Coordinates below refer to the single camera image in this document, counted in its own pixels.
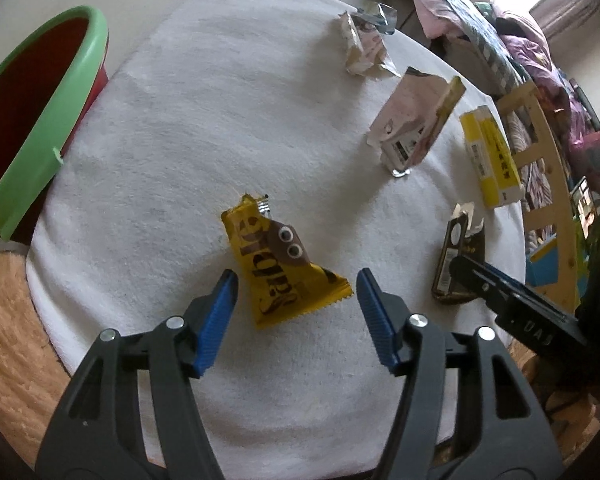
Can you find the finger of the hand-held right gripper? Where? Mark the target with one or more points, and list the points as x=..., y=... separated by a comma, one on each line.
x=530, y=292
x=472, y=275

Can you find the wooden rail frame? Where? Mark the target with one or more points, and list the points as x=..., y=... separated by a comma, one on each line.
x=550, y=150

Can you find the blue plastic box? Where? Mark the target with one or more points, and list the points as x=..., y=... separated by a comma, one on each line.
x=545, y=262

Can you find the pink white snack pouch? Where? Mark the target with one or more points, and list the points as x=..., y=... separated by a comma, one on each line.
x=410, y=110

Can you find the orange fluffy carpet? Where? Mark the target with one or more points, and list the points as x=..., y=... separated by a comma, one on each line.
x=10, y=335

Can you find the yellow white carton box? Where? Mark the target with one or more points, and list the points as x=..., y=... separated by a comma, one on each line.
x=495, y=170

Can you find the yellow candy packet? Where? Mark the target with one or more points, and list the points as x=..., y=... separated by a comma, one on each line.
x=260, y=260

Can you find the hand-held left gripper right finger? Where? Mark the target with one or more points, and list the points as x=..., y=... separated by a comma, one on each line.
x=375, y=320

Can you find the silver blue torn wrapper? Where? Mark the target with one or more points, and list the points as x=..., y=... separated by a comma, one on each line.
x=380, y=15

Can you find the pile of clothes and bedding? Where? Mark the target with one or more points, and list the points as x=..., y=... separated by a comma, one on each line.
x=540, y=55

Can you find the red bucket with green rim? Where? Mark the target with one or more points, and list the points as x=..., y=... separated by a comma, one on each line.
x=20, y=85

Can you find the white orange crumpled pouch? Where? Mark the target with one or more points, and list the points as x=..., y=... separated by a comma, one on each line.
x=360, y=50

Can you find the pink blanket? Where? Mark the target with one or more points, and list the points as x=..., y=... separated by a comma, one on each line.
x=430, y=7

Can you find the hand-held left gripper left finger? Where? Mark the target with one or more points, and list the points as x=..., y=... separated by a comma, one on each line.
x=217, y=320

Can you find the dark brown snack wrapper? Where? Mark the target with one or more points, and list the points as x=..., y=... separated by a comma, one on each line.
x=452, y=250

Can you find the white towel mat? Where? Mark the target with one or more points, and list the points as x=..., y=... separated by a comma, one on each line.
x=205, y=135

